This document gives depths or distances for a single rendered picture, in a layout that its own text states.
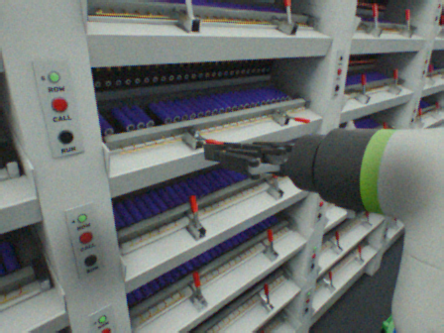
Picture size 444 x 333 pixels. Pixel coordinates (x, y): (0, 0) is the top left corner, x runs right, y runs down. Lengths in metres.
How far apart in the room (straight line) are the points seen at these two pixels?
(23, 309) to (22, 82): 0.34
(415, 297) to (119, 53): 0.45
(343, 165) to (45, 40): 0.37
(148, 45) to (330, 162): 0.31
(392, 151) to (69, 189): 0.40
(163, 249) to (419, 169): 0.48
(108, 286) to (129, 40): 0.40
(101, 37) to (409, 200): 0.41
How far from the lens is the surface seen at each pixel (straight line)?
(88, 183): 0.49
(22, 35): 0.44
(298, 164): 0.38
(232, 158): 0.44
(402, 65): 1.55
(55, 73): 0.44
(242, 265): 0.90
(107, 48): 0.48
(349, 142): 0.35
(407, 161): 0.32
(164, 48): 0.52
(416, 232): 0.33
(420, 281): 0.34
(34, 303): 0.60
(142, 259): 0.63
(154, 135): 0.57
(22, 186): 0.50
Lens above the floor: 1.16
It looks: 22 degrees down
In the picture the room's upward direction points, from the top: straight up
